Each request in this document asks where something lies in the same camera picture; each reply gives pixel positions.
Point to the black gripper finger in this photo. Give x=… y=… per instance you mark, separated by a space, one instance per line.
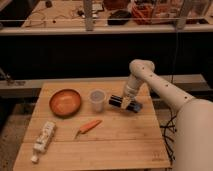
x=115 y=103
x=116 y=97

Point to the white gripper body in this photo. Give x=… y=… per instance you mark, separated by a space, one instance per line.
x=126 y=100

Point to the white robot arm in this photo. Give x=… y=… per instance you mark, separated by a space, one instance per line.
x=193 y=147

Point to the blue eraser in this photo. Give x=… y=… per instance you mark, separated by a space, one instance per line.
x=135 y=107

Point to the translucent plastic cup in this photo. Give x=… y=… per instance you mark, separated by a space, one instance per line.
x=97 y=99

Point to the orange toy carrot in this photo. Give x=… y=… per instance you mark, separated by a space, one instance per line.
x=88 y=126

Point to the orange wooden bowl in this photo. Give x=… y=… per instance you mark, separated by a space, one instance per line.
x=65 y=103

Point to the black bag on bench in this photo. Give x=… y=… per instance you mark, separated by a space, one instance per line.
x=119 y=17

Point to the white toothpaste tube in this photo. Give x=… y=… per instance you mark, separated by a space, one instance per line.
x=43 y=140

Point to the orange crate on bench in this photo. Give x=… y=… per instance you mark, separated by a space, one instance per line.
x=142 y=15

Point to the grey metal post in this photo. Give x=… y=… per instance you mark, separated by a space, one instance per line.
x=87 y=4

